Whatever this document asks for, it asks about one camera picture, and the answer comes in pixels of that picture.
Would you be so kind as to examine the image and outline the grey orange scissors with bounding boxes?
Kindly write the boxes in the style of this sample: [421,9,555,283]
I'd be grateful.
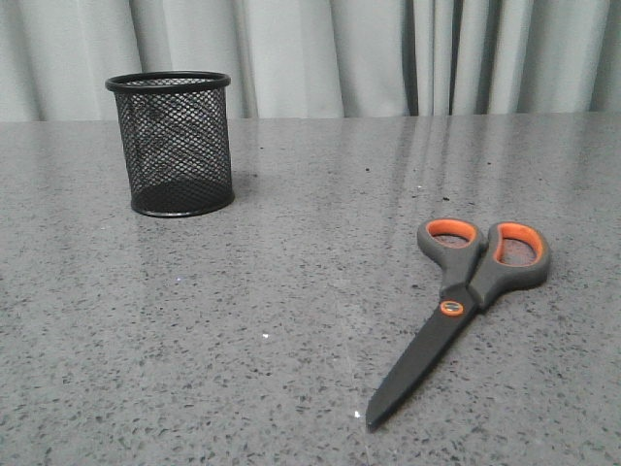
[365,217,551,431]

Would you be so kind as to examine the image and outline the black mesh pen holder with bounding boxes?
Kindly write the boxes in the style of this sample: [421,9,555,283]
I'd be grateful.
[105,71,234,217]

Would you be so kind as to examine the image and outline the grey curtain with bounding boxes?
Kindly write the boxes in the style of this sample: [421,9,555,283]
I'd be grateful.
[1,1,620,121]

